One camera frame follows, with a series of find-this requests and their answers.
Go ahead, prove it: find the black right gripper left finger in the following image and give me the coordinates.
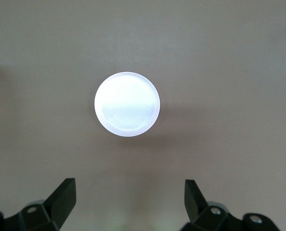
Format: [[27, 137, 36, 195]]
[[0, 178, 77, 231]]

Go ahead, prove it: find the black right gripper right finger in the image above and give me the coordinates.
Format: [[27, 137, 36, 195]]
[[183, 179, 281, 231]]

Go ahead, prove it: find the pale pink round plate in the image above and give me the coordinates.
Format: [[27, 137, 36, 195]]
[[94, 71, 161, 138]]

